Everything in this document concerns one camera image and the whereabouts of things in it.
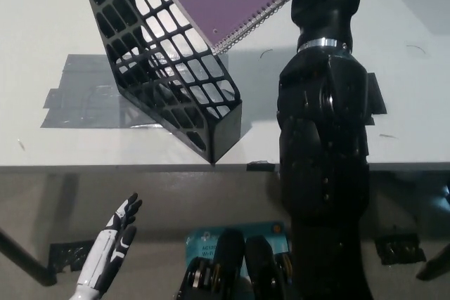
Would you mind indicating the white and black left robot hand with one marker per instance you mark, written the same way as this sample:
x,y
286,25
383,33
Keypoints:
x,y
105,254

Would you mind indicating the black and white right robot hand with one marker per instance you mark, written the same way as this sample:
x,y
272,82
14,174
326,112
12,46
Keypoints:
x,y
323,15

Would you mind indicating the black mesh magazine stand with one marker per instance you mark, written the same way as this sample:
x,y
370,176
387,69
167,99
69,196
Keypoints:
x,y
228,128

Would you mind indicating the black floor tape patch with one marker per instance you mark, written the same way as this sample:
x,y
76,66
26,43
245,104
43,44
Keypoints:
x,y
68,256
400,249

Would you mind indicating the teal cardboard box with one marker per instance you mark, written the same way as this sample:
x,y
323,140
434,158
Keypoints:
x,y
202,244

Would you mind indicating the square black tape patch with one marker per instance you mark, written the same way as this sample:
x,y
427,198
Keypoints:
x,y
376,99

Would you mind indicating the small black tape strip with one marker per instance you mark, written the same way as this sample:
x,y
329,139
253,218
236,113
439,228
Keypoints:
x,y
261,166

